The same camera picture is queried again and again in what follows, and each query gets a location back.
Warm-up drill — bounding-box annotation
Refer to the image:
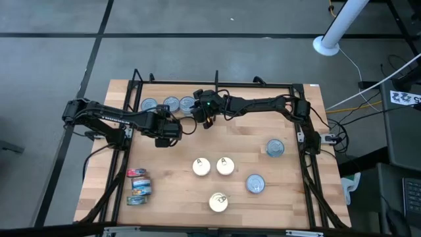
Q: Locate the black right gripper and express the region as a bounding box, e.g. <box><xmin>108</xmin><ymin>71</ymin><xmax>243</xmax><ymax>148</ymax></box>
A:
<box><xmin>191</xmin><ymin>88</ymin><xmax>230</xmax><ymax>124</ymax></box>

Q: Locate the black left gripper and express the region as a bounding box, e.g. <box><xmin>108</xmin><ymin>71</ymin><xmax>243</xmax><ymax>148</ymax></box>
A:
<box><xmin>140</xmin><ymin>104</ymin><xmax>184</xmax><ymax>141</ymax></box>

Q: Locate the teal tuna can silver lid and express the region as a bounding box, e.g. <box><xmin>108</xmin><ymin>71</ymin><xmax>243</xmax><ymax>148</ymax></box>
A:
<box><xmin>265</xmin><ymin>138</ymin><xmax>285</xmax><ymax>158</ymax></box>
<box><xmin>179</xmin><ymin>95</ymin><xmax>197</xmax><ymax>115</ymax></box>
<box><xmin>162</xmin><ymin>95</ymin><xmax>181</xmax><ymax>113</ymax></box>

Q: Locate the yellow-print tuna can silver lid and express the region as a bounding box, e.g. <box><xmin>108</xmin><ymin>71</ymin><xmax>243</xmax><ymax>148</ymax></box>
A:
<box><xmin>140</xmin><ymin>97</ymin><xmax>159</xmax><ymax>113</ymax></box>

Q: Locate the pink salmon can gold lid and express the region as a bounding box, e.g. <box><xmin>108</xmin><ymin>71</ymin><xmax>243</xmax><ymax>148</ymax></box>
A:
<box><xmin>216</xmin><ymin>156</ymin><xmax>235</xmax><ymax>176</ymax></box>
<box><xmin>208</xmin><ymin>192</ymin><xmax>230</xmax><ymax>213</ymax></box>
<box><xmin>191</xmin><ymin>157</ymin><xmax>211</xmax><ymax>177</ymax></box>

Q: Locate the blue white rectangular fish tin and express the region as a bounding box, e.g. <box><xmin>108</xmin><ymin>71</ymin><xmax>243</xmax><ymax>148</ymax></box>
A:
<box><xmin>131</xmin><ymin>186</ymin><xmax>153</xmax><ymax>196</ymax></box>

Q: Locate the green rectangular fish tin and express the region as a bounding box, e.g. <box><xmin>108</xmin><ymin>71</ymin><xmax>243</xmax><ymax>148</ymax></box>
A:
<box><xmin>126</xmin><ymin>196</ymin><xmax>148</xmax><ymax>206</ymax></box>

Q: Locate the red can silver lid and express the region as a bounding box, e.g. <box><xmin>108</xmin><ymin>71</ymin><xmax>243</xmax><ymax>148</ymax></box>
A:
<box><xmin>245</xmin><ymin>173</ymin><xmax>266</xmax><ymax>194</ymax></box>

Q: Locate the white pole round base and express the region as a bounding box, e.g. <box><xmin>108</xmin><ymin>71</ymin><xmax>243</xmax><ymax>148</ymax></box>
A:
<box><xmin>312</xmin><ymin>0</ymin><xmax>371</xmax><ymax>57</ymax></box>

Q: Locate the grey floor object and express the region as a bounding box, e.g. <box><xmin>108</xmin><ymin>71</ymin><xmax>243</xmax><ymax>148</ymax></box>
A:
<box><xmin>0</xmin><ymin>140</ymin><xmax>26</xmax><ymax>155</ymax></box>

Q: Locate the white green bag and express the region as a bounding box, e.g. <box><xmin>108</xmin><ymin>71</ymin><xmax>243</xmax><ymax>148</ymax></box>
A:
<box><xmin>340</xmin><ymin>172</ymin><xmax>362</xmax><ymax>205</ymax></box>

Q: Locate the black power strip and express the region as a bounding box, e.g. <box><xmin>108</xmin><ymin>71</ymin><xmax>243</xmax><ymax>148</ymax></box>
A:
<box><xmin>357</xmin><ymin>80</ymin><xmax>382</xmax><ymax>90</ymax></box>

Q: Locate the white label black pattern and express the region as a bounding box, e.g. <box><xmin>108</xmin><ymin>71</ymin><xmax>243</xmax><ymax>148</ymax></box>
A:
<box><xmin>389</xmin><ymin>89</ymin><xmax>421</xmax><ymax>107</ymax></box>

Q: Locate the dark grey cabinet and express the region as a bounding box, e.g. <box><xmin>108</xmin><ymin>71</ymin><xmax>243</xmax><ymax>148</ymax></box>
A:
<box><xmin>380</xmin><ymin>78</ymin><xmax>421</xmax><ymax>172</ymax></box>

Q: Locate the dark keyboard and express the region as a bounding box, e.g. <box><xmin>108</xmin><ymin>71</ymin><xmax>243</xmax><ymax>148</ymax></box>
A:
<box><xmin>403</xmin><ymin>177</ymin><xmax>421</xmax><ymax>224</ymax></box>

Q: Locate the silver metal bracket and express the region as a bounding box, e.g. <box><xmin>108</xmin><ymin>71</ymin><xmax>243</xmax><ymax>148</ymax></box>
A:
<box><xmin>102</xmin><ymin>226</ymin><xmax>132</xmax><ymax>237</ymax></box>
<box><xmin>285</xmin><ymin>229</ymin><xmax>325</xmax><ymax>237</ymax></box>

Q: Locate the thick white cable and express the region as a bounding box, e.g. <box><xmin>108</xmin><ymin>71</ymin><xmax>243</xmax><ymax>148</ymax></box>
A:
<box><xmin>325</xmin><ymin>52</ymin><xmax>421</xmax><ymax>111</ymax></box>

